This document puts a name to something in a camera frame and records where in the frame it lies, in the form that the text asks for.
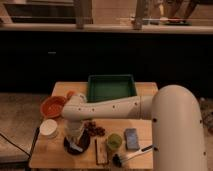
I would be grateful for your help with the small orange green cup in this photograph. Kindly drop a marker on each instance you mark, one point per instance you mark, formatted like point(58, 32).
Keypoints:
point(70, 94)

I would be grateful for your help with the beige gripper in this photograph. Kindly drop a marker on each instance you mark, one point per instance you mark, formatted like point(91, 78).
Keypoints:
point(74, 131)

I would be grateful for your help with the orange bowl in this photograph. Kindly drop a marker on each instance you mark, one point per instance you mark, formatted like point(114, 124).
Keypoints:
point(52, 106)

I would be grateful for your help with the wooden block brush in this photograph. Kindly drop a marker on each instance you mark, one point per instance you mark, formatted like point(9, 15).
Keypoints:
point(101, 151)

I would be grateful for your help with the blue sponge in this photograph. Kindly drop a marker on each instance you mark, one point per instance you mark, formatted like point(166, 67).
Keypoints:
point(131, 139)

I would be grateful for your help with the lime green cup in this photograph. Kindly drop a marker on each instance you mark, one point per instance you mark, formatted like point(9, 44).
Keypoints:
point(114, 141)

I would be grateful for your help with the purple bowl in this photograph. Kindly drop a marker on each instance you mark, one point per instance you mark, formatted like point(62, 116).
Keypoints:
point(83, 143)

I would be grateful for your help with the green plastic tray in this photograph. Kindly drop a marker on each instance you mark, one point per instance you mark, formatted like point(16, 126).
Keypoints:
point(110, 87)

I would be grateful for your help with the grey towel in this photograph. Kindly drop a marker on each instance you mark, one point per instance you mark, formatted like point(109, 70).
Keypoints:
point(74, 146)

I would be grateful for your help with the white round container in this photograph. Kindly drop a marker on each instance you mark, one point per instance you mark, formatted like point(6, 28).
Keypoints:
point(48, 128)

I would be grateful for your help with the dark red grape bunch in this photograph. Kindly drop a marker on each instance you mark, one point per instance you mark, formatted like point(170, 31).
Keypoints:
point(93, 129)

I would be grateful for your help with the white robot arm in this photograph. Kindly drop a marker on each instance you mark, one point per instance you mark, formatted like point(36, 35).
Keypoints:
point(177, 127)

